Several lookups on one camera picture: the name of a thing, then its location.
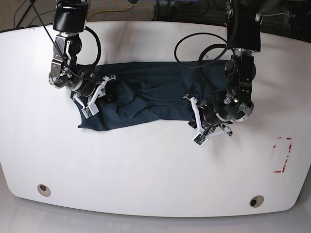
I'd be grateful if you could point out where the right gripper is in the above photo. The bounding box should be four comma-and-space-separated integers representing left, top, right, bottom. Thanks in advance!
76, 81, 121, 102

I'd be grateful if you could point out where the yellow cable on floor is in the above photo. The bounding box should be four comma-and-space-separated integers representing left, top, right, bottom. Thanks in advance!
83, 0, 137, 22

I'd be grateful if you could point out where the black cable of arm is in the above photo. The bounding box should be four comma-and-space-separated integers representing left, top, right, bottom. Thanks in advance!
29, 0, 102, 82
174, 0, 241, 117

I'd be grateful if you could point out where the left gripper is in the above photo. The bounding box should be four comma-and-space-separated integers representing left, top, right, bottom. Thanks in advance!
188, 105, 222, 129

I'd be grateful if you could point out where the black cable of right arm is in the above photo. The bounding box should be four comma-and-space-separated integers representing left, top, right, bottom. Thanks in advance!
29, 0, 102, 82

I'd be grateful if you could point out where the red tape rectangle marking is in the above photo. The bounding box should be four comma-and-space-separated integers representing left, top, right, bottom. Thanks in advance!
271, 137, 293, 173

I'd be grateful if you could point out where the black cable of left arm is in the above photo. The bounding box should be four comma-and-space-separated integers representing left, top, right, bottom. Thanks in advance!
174, 0, 241, 117

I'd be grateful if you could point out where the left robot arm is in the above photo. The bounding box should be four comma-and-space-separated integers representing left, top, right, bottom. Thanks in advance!
189, 0, 262, 134

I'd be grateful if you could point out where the dark teal t-shirt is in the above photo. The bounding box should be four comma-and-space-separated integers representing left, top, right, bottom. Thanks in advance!
78, 60, 227, 132

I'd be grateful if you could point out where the table cable grommet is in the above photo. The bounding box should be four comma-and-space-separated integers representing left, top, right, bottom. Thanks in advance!
37, 184, 51, 197
249, 195, 264, 208

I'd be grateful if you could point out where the right table cable grommet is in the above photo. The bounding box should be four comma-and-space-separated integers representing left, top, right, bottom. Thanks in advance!
249, 195, 264, 208

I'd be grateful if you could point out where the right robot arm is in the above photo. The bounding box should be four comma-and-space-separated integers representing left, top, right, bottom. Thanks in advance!
49, 0, 105, 103

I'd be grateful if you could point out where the left table cable grommet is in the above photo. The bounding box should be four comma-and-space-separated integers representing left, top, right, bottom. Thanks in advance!
37, 184, 51, 197

